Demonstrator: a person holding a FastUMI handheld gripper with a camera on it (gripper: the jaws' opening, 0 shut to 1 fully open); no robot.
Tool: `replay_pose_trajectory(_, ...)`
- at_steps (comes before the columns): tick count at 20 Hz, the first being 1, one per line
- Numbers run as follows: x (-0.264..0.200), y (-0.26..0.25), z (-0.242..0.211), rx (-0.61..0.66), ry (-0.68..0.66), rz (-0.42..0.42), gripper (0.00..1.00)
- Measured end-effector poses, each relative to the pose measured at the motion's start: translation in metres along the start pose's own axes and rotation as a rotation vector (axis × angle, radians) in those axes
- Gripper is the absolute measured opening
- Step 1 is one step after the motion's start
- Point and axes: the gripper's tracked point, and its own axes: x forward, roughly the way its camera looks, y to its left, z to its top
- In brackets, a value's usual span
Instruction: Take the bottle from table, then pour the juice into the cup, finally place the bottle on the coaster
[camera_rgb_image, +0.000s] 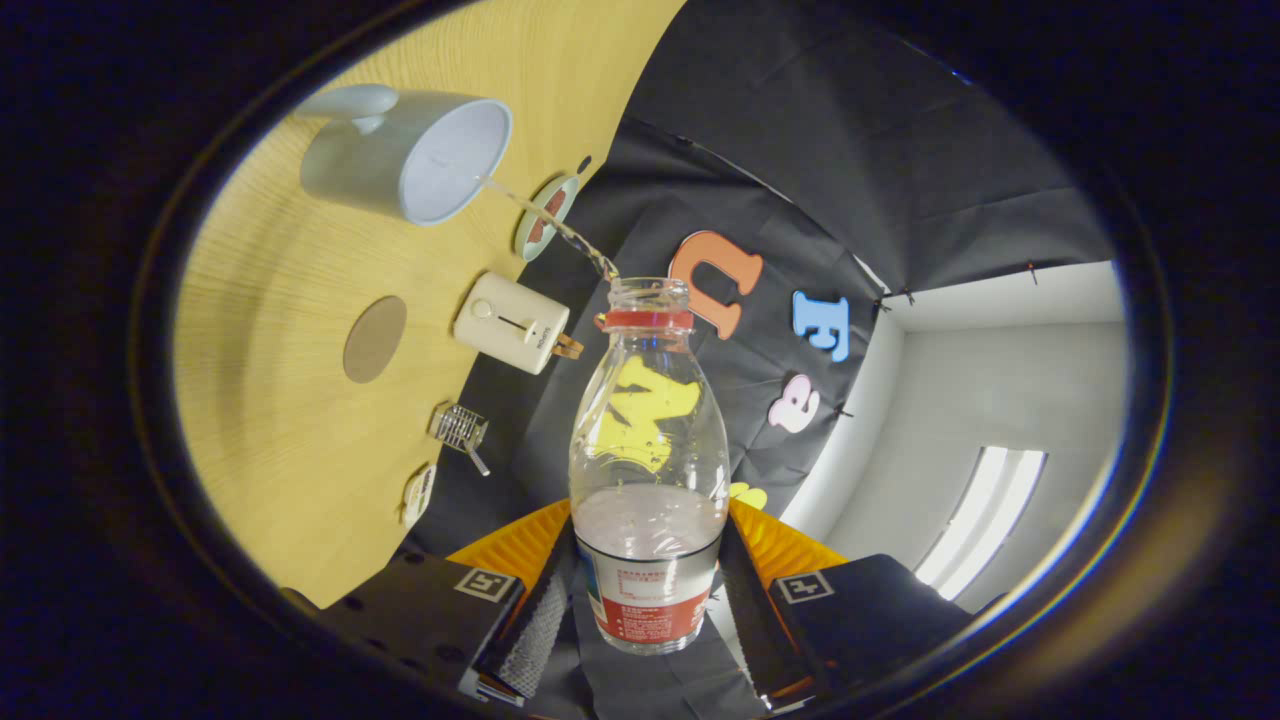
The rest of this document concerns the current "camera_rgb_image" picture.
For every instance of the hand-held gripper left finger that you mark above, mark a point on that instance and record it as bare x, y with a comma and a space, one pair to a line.
540, 630

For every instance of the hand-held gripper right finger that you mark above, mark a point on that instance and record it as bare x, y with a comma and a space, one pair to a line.
745, 622

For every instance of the clear juice bottle red label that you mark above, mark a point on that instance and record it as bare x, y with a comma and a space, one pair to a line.
650, 560

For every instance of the round brown coaster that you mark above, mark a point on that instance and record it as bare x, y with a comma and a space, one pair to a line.
375, 340

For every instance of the pale grey cup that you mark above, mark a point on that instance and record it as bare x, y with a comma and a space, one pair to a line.
360, 165

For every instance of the white divided dish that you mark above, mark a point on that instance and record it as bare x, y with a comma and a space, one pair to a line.
420, 495

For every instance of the long ceiling light panel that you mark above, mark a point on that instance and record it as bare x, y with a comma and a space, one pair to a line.
985, 520

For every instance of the brown toast slice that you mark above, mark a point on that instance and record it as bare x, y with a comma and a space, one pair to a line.
570, 347

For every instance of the white toaster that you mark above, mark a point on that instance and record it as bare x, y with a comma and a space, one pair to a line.
505, 322

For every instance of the wooden table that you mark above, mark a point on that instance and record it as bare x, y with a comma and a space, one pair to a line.
290, 420

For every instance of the pale green plate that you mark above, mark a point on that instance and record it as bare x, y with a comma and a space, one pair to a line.
528, 238

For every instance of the brown meat piece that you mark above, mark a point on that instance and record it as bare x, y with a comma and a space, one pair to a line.
545, 215

